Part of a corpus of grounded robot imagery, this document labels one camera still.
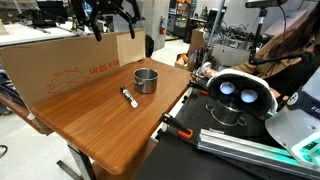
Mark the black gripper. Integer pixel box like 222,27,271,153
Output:
72,0,142,42

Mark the black white marker pen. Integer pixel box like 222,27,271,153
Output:
119,85,139,109

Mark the white VR controller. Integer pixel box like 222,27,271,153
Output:
195,61,213,78

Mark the person forearm brown sleeve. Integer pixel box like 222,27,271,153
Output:
229,49,279,79

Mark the brown wooden desk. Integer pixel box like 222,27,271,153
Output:
30,58,193,180

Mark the person right hand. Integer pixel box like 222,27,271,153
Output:
202,68,218,80

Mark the red fire extinguisher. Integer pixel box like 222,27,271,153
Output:
159,14,167,36

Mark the small steel pot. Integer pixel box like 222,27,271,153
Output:
133,67,160,95

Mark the black tool on table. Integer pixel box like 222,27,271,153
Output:
18,8,68,29

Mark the orange floor box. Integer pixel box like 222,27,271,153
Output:
174,52,192,72

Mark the brown cardboard box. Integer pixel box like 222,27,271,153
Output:
189,27,208,51

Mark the white work table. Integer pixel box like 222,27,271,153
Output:
0,20,99,47

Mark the silver slanted stand pole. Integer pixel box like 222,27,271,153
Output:
198,0,228,79

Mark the orange black bar clamp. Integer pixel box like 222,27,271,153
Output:
188,79,211,98
159,112,195,141

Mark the white equipment box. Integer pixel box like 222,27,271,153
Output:
211,43,249,68

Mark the low wooden side table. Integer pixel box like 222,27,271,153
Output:
0,90,54,136

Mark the white VR headset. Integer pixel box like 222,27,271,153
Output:
205,68,279,118

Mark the seated person brown jacket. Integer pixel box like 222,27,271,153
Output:
233,8,320,101

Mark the printed cardboard wall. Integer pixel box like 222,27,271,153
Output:
0,28,148,111

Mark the steel pot with handles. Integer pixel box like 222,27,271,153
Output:
205,101,248,128

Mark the black camera stand pole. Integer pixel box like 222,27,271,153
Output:
248,8,269,66

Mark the black stereo camera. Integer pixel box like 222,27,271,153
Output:
244,0,287,9

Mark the aluminium profile rail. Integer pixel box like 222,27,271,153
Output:
196,128,320,180

